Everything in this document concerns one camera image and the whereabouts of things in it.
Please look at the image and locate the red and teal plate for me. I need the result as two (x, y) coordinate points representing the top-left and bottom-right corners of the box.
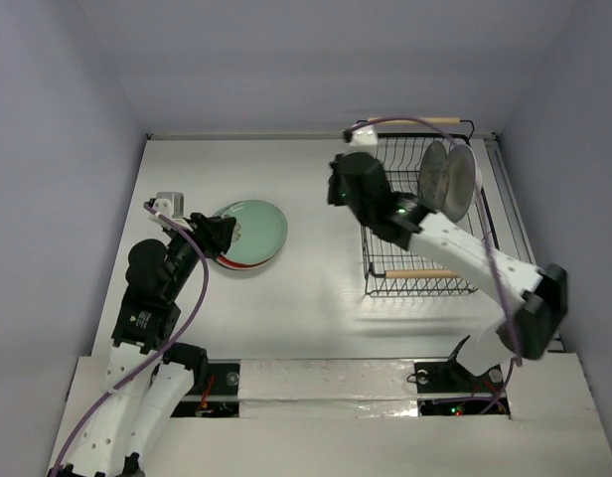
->
(216, 254), (275, 267)

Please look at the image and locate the blue floral white plate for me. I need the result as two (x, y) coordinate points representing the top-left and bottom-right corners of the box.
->
(216, 262), (265, 274)

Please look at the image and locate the black wire dish rack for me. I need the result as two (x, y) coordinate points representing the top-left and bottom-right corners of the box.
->
(344, 118), (500, 296)

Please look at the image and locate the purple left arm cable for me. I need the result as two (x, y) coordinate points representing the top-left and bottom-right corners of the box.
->
(47, 198), (211, 473)

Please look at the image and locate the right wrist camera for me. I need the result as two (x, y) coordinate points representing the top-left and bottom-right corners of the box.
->
(342, 124), (379, 148)

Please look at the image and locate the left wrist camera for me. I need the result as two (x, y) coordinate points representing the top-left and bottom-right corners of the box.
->
(146, 192), (184, 220)

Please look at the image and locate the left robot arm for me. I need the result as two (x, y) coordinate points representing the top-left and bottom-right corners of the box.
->
(48, 206), (236, 476)

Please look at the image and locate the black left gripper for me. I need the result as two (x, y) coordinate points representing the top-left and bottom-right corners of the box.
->
(164, 212), (234, 299)

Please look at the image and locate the pale blue-grey plate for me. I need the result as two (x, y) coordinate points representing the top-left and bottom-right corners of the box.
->
(442, 144), (482, 223)

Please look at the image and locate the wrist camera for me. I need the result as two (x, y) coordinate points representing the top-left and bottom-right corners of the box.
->
(146, 192), (184, 220)
(342, 124), (379, 148)

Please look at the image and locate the light green plate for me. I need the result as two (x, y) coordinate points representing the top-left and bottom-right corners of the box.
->
(214, 200), (288, 263)

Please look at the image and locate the dark green marbled plate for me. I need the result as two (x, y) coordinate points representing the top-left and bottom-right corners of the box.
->
(418, 141), (449, 210)

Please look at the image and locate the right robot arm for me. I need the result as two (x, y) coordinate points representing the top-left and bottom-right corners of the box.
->
(328, 152), (568, 390)

